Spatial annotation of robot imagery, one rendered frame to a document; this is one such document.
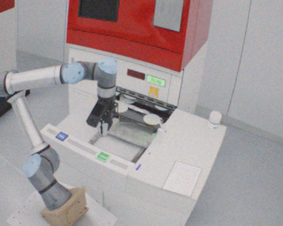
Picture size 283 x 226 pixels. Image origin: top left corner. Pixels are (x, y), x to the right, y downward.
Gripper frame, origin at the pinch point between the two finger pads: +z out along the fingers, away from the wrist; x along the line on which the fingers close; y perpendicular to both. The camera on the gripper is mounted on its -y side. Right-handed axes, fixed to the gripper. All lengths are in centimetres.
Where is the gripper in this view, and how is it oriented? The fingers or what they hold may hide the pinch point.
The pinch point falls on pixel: (102, 134)
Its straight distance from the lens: 130.9
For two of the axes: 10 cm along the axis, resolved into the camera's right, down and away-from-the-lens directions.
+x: -9.0, -3.2, 3.0
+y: 4.3, -4.9, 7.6
